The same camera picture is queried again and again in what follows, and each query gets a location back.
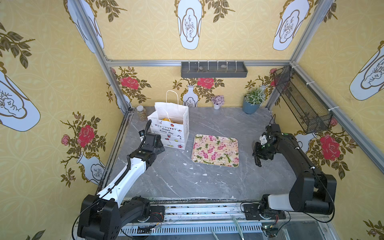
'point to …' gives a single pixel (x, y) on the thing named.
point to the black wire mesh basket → (312, 112)
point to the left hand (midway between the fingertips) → (149, 146)
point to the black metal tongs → (257, 154)
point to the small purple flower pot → (218, 101)
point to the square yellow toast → (165, 119)
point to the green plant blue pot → (252, 100)
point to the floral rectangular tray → (214, 150)
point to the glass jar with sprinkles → (141, 112)
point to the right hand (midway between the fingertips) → (259, 154)
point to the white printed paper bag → (171, 121)
